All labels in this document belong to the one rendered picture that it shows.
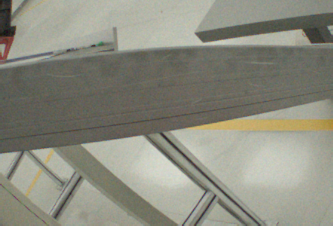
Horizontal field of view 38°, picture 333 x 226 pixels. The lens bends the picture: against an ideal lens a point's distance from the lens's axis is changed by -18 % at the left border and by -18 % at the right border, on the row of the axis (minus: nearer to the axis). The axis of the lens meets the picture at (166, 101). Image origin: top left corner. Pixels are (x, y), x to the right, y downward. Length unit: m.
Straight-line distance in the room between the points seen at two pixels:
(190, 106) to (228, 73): 0.05
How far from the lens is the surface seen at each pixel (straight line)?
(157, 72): 0.42
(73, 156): 1.44
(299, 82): 0.54
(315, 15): 1.13
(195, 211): 1.39
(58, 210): 1.96
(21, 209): 1.94
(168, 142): 1.31
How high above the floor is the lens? 1.16
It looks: 27 degrees down
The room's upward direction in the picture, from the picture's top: 44 degrees counter-clockwise
